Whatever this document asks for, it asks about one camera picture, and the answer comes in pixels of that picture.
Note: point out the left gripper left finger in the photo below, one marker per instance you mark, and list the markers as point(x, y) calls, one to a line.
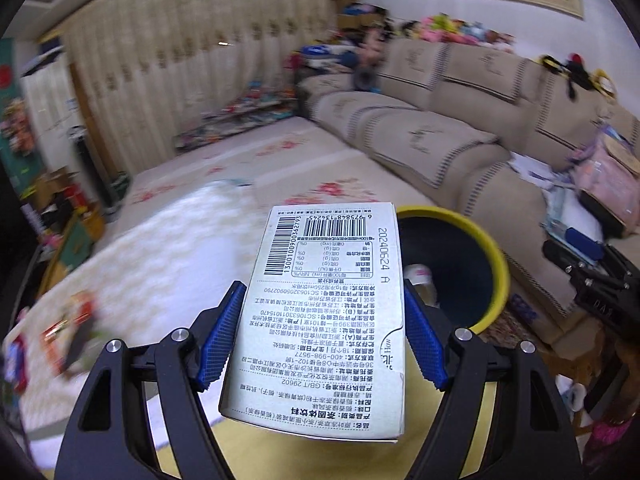
point(108, 435)

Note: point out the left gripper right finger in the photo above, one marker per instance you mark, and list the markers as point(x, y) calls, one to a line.
point(529, 436)

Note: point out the red snack wrapper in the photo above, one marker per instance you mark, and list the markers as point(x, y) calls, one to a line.
point(68, 340)

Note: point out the large cream paper cup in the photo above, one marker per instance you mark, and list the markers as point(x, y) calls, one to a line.
point(421, 279)

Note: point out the white tea drink carton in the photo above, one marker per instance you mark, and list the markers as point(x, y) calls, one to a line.
point(320, 347)

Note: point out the yellow rimmed black trash bin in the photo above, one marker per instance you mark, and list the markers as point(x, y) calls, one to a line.
point(469, 269)

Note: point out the stack of plastic folders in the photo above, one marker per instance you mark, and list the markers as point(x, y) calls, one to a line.
point(568, 221)

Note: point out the pink school backpack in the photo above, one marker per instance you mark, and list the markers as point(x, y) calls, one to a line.
point(606, 178)

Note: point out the blue and red box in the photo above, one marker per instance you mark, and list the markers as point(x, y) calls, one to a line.
point(16, 371)

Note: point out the patterned yellow grey tablecloth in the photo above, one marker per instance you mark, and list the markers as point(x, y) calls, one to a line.
point(160, 275)

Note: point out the beige sectional sofa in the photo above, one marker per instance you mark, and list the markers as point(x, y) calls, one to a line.
point(447, 118)

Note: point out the black tower fan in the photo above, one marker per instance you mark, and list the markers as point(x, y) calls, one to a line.
point(79, 135)

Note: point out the pile of plush toys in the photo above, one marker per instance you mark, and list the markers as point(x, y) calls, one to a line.
point(346, 48)

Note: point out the white floor air conditioner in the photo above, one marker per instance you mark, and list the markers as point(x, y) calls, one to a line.
point(53, 110)

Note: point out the floral floor mat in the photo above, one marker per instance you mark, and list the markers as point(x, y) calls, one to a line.
point(291, 161)

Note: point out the low shelf of toys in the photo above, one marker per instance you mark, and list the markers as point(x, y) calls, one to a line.
point(257, 107)

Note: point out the cream patterned curtain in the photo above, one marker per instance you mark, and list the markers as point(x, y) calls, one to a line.
point(150, 68)

